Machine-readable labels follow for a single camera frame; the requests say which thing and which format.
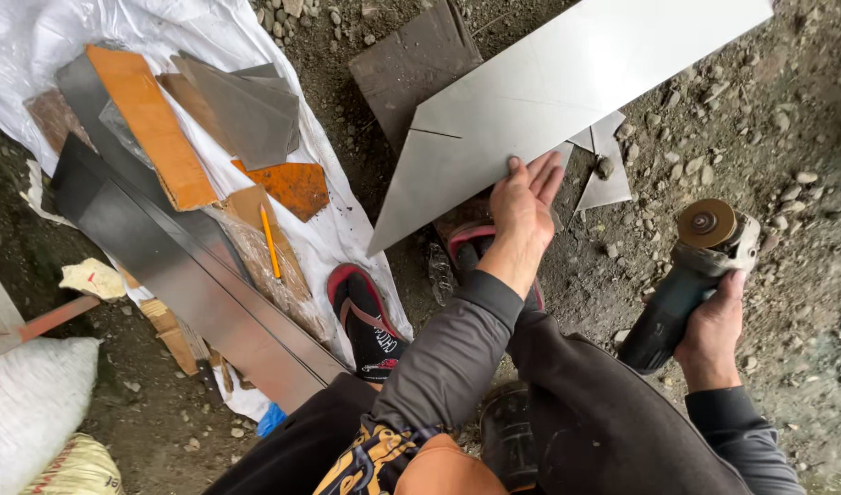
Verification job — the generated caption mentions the cardboard wrapped in plastic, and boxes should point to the cardboard wrapped in plastic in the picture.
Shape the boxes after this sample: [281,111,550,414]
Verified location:
[203,184,333,342]

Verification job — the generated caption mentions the dark metal strip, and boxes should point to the dark metal strip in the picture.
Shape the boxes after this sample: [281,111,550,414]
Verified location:
[55,54,251,279]

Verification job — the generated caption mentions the yellow pencil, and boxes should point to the yellow pencil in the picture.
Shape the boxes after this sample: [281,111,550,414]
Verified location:
[258,203,283,280]

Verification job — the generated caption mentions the person's left leg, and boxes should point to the person's left leg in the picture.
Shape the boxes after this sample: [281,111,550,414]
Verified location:
[203,371,394,495]

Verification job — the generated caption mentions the person's right hand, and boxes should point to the person's right hand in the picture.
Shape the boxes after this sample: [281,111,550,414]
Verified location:
[674,269,748,369]

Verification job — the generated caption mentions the black yellow patterned shirt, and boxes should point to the black yellow patterned shirt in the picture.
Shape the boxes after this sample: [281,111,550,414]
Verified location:
[313,421,491,495]

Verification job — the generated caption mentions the person's leg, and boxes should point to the person's leg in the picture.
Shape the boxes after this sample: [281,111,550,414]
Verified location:
[203,371,394,495]
[506,309,757,495]

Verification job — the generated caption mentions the torn cardboard pieces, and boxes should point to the torn cardboard pieces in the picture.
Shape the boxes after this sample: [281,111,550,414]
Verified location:
[137,297,203,377]

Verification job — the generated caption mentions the blue plastic scrap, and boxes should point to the blue plastic scrap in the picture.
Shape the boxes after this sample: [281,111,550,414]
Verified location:
[256,402,288,440]

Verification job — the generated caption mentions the orange wooden plank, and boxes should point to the orange wooden plank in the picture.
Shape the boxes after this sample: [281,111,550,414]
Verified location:
[85,44,219,213]

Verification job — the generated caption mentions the white plastic sheet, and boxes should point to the white plastic sheet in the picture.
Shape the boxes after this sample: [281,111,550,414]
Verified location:
[0,0,414,422]

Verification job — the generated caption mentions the person's right leg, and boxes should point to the person's right leg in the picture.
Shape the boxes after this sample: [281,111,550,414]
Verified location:
[506,309,757,495]

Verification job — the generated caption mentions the yellow woven sack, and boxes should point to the yellow woven sack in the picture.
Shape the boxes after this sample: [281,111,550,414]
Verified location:
[18,432,126,495]

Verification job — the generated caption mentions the long folded metal sheet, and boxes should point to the long folded metal sheet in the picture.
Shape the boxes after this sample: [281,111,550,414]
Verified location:
[51,133,353,415]

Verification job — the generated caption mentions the rusty orange metal plate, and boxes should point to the rusty orange metal plate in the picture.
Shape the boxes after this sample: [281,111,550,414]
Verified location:
[231,159,330,223]

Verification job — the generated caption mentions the brown rusty plate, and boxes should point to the brown rusty plate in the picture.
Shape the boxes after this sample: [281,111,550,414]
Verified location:
[24,88,96,156]

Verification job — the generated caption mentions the white woven sack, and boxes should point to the white woven sack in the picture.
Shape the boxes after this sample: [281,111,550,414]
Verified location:
[0,336,102,495]

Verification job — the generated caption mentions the teal angle grinder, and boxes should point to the teal angle grinder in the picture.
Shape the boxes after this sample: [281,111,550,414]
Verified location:
[616,198,763,376]

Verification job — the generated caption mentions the orange metal bar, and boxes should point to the orange metal bar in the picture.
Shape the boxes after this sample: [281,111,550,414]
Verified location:
[17,295,102,344]

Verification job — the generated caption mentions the large grey metal sheet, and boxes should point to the large grey metal sheet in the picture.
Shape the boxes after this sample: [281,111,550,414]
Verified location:
[367,0,775,257]

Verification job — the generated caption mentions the small triangular metal offcut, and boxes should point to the small triangular metal offcut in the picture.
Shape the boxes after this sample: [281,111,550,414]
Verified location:
[566,126,596,154]

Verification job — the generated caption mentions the person's left hand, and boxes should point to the person's left hand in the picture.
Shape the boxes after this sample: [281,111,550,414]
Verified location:
[489,151,566,261]

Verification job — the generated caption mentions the crushed clear plastic bottle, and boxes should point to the crushed clear plastic bottle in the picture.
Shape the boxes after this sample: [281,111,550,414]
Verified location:
[428,241,457,308]

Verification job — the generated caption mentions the red black sandal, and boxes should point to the red black sandal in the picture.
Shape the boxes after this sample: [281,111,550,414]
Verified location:
[325,263,412,385]
[446,221,546,312]

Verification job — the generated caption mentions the crumpled white paper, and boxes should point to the crumpled white paper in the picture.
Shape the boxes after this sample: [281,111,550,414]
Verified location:
[59,258,127,303]

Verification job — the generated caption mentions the grey pointed metal plates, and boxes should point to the grey pointed metal plates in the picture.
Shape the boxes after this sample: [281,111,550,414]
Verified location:
[169,51,302,172]

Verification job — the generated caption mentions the brown wooden board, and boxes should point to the brown wooden board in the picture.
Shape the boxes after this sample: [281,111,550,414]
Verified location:
[349,0,484,156]

